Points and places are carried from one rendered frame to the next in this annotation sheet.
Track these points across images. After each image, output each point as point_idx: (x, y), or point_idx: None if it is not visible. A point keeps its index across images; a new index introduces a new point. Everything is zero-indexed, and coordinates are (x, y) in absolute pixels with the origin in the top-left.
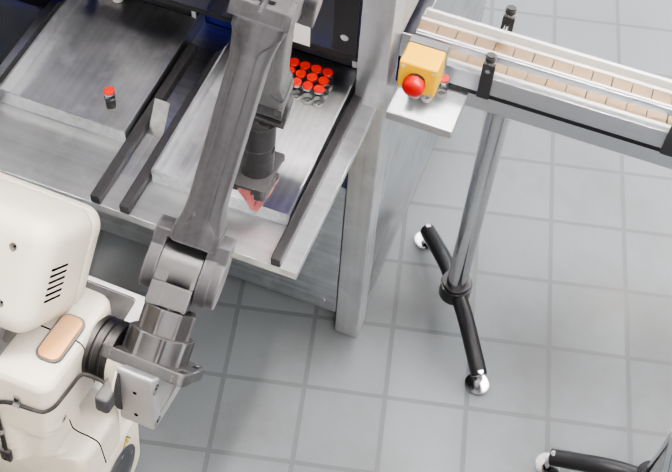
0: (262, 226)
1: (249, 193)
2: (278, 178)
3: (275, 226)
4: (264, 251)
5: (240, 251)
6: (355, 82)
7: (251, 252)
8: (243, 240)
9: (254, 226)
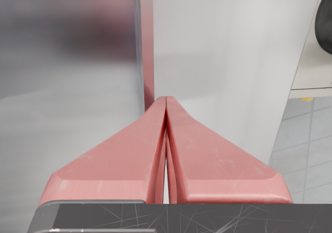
0: (178, 42)
1: (162, 187)
2: (70, 201)
3: None
4: None
5: (291, 62)
6: None
7: (290, 29)
8: (249, 72)
9: (187, 66)
